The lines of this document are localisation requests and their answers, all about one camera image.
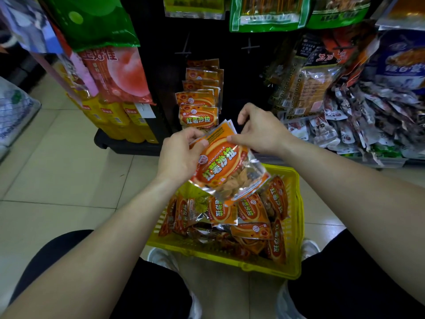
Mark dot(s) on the white printed sack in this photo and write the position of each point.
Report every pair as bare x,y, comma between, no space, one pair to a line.
16,112

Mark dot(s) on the metal peg hook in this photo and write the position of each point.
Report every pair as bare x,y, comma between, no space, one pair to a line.
183,53
250,48

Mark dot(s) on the blue printed snack bag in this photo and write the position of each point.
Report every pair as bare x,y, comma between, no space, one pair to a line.
398,66

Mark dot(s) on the blue printed sack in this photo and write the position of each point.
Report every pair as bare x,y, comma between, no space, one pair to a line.
3,152

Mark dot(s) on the person's left hand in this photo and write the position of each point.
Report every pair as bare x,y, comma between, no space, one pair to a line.
177,159

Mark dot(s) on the green-bordered skewer packet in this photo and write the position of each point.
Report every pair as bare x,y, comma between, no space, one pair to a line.
269,19

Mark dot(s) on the brown clear flat packet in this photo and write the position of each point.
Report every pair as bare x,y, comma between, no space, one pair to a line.
405,13

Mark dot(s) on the hanging yellow red-label packets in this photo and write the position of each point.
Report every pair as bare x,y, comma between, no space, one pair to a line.
116,122

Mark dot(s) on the black base plinth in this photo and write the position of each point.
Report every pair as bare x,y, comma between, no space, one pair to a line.
123,146

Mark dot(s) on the pile of orange snack packets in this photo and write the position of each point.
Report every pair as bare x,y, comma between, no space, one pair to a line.
252,225

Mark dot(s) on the person's right hand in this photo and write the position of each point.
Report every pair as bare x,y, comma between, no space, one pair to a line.
262,132

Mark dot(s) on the pink peach print bag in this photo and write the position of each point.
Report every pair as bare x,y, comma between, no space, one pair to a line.
123,76

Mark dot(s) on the person's white right shoe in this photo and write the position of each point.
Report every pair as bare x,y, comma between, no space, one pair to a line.
310,249

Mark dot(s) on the yellow-edged dark stick packet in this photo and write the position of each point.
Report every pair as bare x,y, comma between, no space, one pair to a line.
194,8

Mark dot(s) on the person's left forearm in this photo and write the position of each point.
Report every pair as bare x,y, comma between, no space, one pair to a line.
93,255

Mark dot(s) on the white price card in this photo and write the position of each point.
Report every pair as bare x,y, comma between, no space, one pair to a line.
145,110

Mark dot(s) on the cartoon print packet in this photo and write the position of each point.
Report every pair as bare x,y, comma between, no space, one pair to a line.
30,26

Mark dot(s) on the yellow plastic shopping basket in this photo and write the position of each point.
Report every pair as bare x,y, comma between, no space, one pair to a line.
295,235

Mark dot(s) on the green stick snack packet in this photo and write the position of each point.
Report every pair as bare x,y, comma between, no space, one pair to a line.
338,16

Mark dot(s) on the person's black trousers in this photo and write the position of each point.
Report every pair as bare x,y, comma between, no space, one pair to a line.
332,279

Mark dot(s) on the pile of small white packets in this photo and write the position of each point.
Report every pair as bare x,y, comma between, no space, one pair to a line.
365,122

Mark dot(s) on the person's white left shoe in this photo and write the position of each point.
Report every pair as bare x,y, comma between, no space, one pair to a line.
162,259

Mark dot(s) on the strip of orange-beige packets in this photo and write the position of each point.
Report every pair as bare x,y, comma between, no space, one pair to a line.
308,92

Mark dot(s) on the person's right forearm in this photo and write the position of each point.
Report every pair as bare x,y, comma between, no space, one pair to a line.
365,202

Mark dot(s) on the person's white shoe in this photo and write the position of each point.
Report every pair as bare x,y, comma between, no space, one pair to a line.
162,259
310,249

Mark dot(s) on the green apple print bag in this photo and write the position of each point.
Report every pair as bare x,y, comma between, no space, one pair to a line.
96,23

